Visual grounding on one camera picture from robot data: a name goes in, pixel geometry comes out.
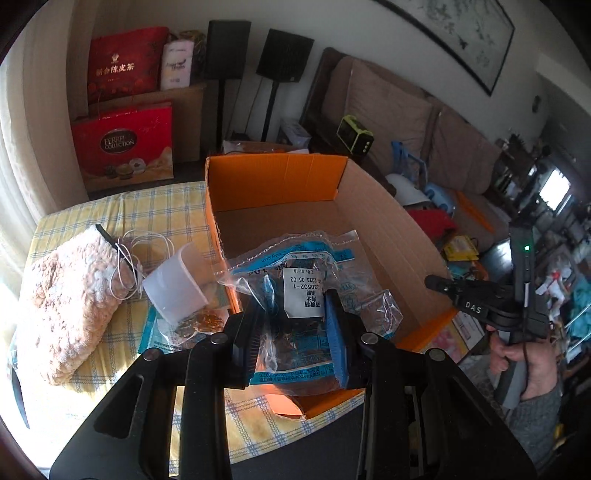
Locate bright red chocolate gift bag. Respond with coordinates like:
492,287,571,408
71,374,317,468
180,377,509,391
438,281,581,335
71,102,175,192

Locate green and black radio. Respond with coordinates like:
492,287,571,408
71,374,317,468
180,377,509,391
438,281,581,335
336,115,375,155

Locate red tea gift box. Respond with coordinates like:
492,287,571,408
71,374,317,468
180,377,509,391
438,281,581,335
88,26,170,104

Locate white tissue pack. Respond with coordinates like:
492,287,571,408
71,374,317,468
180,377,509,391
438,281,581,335
160,39,194,90

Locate clear bag of dark herbs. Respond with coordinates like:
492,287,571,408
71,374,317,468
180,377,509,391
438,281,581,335
217,229,404,421

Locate yellow packet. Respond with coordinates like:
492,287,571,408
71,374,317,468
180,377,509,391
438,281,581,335
443,235,481,261

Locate fluffy pink pouch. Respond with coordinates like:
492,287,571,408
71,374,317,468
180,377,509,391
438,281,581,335
18,224,144,386

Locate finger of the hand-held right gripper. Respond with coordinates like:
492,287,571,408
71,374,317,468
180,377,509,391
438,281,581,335
425,274,497,319

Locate white dome-shaped device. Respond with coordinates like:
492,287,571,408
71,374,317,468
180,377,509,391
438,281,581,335
385,173,430,206

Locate black speaker on stand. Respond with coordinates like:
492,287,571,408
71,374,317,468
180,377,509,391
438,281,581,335
255,28,315,144
204,20,252,155

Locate white plastic cup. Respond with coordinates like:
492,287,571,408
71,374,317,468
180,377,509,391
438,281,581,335
142,242,218,326

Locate person's right forearm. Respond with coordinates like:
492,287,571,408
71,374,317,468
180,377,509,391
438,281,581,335
508,383,566,467

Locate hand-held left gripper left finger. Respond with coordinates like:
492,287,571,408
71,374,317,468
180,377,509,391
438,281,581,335
48,311,266,480

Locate clear bag of golden herbs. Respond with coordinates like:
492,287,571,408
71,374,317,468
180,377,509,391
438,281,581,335
147,305,232,352

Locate person's right hand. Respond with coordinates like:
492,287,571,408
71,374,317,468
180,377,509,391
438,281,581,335
489,330,561,400

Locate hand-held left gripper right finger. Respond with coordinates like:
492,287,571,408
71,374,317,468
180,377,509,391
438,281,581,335
323,291,539,480

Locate blue and white massager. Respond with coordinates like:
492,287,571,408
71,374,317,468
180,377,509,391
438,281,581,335
425,182,455,215

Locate brown sofa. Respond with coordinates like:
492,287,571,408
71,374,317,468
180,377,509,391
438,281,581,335
300,46,513,250

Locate yellow plaid tablecloth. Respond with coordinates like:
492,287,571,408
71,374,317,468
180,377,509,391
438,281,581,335
9,180,365,467

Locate white wired earphones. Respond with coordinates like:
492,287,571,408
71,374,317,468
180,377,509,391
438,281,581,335
108,228,178,301

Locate plain brown cardboard box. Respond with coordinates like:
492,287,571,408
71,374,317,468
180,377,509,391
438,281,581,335
95,82,206,162

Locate small white and blue box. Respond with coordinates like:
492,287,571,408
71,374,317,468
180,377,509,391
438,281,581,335
279,117,311,148

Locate orange-edged cardboard box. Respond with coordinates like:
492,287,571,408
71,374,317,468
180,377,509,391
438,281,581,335
204,154,462,418

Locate framed ink painting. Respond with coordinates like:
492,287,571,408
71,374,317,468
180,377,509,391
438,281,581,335
374,0,515,97

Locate blue strap bag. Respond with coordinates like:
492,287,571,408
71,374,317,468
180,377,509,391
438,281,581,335
392,141,435,185

